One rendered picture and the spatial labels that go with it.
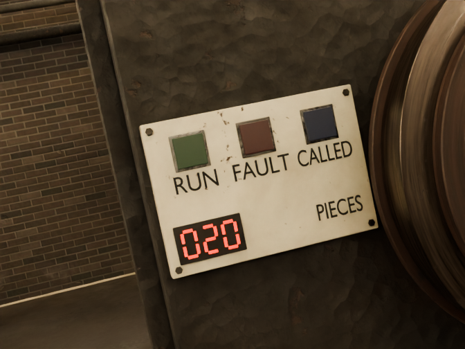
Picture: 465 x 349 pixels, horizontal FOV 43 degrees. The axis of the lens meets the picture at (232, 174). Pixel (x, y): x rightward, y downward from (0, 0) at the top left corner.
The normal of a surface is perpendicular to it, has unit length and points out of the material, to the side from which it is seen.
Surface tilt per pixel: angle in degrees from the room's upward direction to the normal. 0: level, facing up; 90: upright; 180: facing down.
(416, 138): 90
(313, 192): 90
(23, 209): 90
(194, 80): 90
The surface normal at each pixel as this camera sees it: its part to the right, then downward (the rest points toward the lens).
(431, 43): 0.20, 0.01
